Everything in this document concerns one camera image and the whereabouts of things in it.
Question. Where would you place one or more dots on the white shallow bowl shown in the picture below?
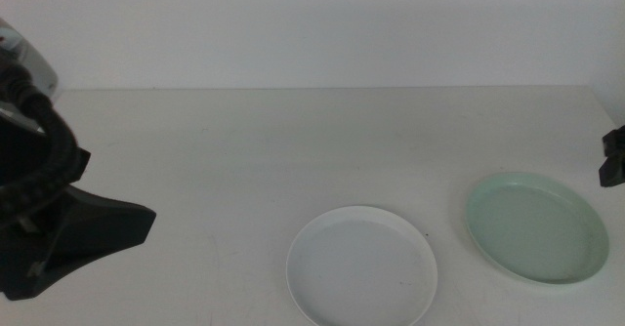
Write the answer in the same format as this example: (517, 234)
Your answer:
(361, 267)

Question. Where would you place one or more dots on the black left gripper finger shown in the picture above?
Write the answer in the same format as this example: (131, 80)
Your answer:
(97, 223)

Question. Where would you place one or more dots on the pale green shallow bowl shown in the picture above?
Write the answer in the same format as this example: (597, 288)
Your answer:
(537, 228)

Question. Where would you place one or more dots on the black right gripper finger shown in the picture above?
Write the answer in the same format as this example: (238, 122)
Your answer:
(614, 172)

